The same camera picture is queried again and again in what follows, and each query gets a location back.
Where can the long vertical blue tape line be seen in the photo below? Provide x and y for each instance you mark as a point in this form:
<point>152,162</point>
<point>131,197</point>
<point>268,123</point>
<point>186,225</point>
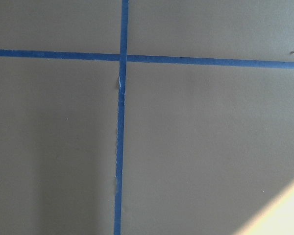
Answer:
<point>121,115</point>

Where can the long horizontal blue tape line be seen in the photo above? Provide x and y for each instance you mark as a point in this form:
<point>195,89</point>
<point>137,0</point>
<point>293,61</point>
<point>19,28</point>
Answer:
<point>147,59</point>

